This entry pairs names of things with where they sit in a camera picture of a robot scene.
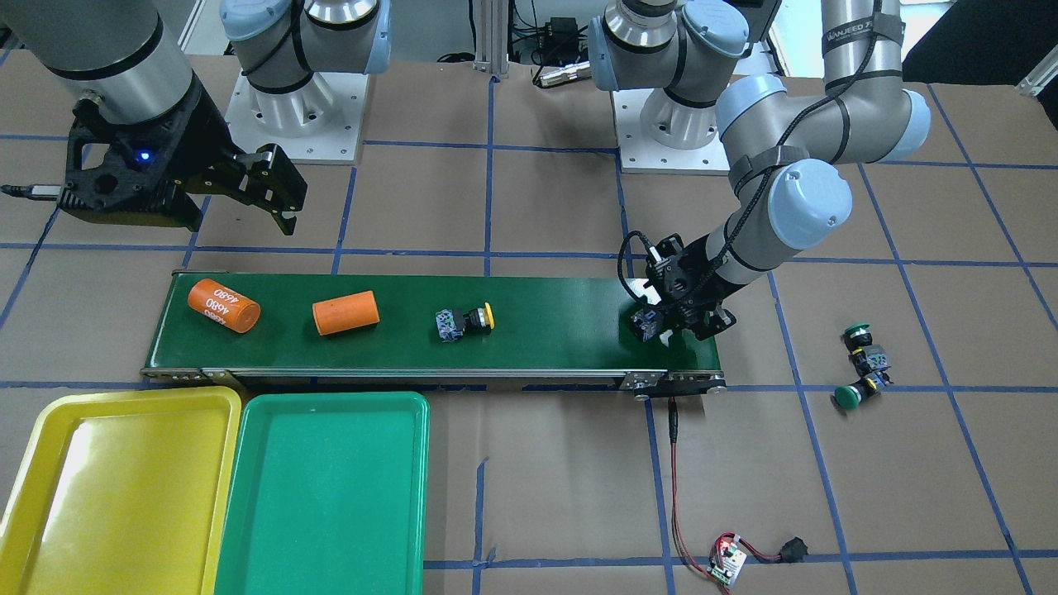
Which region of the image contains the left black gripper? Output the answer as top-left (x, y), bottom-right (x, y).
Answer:
top-left (640, 234), bottom-right (749, 348)

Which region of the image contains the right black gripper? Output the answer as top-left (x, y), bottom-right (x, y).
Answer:
top-left (58, 74), bottom-right (307, 236)

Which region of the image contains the orange cylinder marked 4680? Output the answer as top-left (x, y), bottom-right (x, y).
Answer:
top-left (188, 278), bottom-right (261, 333)

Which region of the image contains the plain orange cylinder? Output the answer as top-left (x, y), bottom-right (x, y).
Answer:
top-left (312, 290), bottom-right (380, 336)

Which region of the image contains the green push button switch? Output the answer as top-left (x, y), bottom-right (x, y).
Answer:
top-left (842, 323), bottom-right (891, 377)

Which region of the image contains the yellow push button switch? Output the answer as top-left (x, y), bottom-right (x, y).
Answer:
top-left (435, 302), bottom-right (496, 343)

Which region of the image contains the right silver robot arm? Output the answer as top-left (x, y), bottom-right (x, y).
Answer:
top-left (2, 1), bottom-right (393, 235)

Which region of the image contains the right arm white baseplate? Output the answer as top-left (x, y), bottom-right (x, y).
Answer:
top-left (224, 73), bottom-right (372, 165)

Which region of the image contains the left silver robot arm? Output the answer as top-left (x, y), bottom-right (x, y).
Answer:
top-left (587, 1), bottom-right (931, 342)

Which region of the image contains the left arm white baseplate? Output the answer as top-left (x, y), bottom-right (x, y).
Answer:
top-left (612, 89), bottom-right (729, 176)

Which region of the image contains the green conveyor belt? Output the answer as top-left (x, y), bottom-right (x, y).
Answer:
top-left (142, 272), bottom-right (726, 398)

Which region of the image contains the small white circuit board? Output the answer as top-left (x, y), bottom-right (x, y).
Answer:
top-left (707, 531), bottom-right (747, 588)

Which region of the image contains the black inline connector plug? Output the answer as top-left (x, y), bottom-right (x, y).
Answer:
top-left (779, 537), bottom-right (808, 564)

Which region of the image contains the green plastic tray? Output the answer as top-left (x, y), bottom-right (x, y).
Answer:
top-left (215, 392), bottom-right (430, 594)

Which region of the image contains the yellow plastic tray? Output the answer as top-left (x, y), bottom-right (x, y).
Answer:
top-left (2, 387), bottom-right (241, 594)

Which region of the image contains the red black power cable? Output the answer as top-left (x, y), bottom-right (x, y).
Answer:
top-left (665, 397), bottom-right (784, 567)

